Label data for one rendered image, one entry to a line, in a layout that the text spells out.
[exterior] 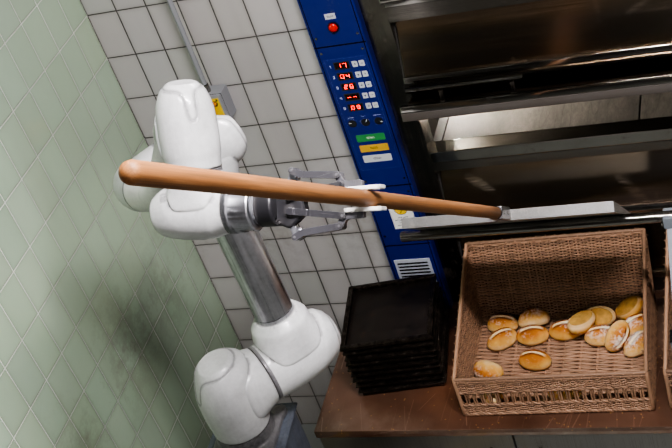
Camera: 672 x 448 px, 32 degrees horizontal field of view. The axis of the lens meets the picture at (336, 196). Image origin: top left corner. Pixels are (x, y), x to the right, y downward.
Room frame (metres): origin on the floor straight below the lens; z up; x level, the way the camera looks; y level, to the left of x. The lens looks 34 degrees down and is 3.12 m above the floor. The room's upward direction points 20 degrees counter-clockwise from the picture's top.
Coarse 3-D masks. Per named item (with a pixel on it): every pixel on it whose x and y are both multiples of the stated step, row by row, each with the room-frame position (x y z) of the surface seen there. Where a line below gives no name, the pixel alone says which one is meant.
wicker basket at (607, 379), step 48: (528, 240) 2.81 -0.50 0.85; (576, 240) 2.74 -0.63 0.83; (624, 240) 2.68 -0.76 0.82; (480, 288) 2.85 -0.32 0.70; (576, 288) 2.72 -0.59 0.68; (624, 288) 2.65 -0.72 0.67; (480, 336) 2.76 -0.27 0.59; (480, 384) 2.44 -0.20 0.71; (528, 384) 2.39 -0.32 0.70; (624, 384) 2.27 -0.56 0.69
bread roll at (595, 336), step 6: (588, 330) 2.57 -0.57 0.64; (594, 330) 2.55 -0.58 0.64; (600, 330) 2.55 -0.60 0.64; (606, 330) 2.54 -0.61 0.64; (588, 336) 2.56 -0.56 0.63; (594, 336) 2.54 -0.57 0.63; (600, 336) 2.53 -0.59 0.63; (588, 342) 2.55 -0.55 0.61; (594, 342) 2.54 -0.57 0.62; (600, 342) 2.53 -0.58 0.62
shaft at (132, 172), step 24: (120, 168) 1.18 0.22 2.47; (144, 168) 1.17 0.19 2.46; (168, 168) 1.22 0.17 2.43; (192, 168) 1.26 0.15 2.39; (216, 192) 1.30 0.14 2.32; (240, 192) 1.34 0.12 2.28; (264, 192) 1.39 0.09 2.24; (288, 192) 1.44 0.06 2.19; (312, 192) 1.50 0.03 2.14; (336, 192) 1.57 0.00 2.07; (360, 192) 1.66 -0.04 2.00; (384, 192) 1.76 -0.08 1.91; (480, 216) 2.20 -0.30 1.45
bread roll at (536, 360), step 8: (528, 352) 2.56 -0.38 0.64; (536, 352) 2.55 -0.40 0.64; (544, 352) 2.55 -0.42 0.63; (520, 360) 2.57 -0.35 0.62; (528, 360) 2.54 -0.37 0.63; (536, 360) 2.53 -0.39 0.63; (544, 360) 2.52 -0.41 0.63; (528, 368) 2.54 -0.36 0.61; (536, 368) 2.52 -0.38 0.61; (544, 368) 2.52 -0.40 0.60
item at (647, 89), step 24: (552, 72) 2.80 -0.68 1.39; (576, 72) 2.75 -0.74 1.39; (600, 72) 2.70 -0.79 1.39; (624, 72) 2.65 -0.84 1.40; (648, 72) 2.60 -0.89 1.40; (432, 96) 2.88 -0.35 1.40; (456, 96) 2.82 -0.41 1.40; (552, 96) 2.63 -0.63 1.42; (576, 96) 2.60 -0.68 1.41; (600, 96) 2.57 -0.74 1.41; (624, 96) 2.54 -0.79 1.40; (408, 120) 2.80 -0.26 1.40
